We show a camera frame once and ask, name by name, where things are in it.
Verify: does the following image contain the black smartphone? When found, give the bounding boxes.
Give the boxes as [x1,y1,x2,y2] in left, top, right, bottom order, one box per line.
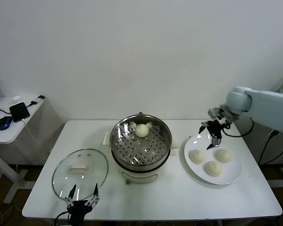
[9,102,31,123]

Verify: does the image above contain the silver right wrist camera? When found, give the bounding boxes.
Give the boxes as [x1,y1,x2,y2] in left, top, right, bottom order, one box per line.
[207,107,224,120]

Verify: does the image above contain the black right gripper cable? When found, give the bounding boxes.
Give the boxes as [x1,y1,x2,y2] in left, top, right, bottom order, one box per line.
[223,117,255,137]

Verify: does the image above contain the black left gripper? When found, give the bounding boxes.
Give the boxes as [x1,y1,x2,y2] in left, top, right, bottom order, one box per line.
[65,183,100,226]

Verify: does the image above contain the round glass pot lid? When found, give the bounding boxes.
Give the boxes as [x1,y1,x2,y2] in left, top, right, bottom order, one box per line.
[52,148,109,197]

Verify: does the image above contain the white charging cable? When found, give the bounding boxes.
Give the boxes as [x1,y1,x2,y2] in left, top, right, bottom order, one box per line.
[22,119,37,142]

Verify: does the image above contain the white side table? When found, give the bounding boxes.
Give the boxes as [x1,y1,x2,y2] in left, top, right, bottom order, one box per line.
[0,95,48,204]

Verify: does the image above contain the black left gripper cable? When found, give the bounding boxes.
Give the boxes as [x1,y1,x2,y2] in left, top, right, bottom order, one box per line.
[55,210,70,226]

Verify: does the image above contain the black power cable with adapter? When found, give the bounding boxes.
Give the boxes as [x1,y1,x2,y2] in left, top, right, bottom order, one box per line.
[258,130,283,165]

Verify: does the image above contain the white steamed baozi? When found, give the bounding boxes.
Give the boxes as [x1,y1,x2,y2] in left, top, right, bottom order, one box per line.
[204,161,222,177]
[188,149,206,164]
[134,124,149,138]
[214,148,232,163]

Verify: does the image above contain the black usb adapter with cable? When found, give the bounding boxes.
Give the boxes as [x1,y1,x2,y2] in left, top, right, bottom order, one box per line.
[28,95,47,108]

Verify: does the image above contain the white round plate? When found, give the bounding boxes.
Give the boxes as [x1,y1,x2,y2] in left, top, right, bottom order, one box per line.
[183,134,242,186]

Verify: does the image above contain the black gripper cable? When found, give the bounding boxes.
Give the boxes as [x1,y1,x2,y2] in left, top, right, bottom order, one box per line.
[55,210,70,226]
[223,117,255,137]

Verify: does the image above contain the stainless steel steamer basket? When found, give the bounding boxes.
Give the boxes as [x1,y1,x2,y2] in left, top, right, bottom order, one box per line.
[103,114,180,167]

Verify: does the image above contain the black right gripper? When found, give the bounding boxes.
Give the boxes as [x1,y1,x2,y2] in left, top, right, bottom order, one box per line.
[198,119,232,151]

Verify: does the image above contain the blue computer mouse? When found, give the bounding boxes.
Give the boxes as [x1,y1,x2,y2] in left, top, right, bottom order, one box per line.
[0,116,12,131]

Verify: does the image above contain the white electric cooking pot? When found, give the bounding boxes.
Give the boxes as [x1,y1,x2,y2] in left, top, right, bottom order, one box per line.
[112,148,177,186]

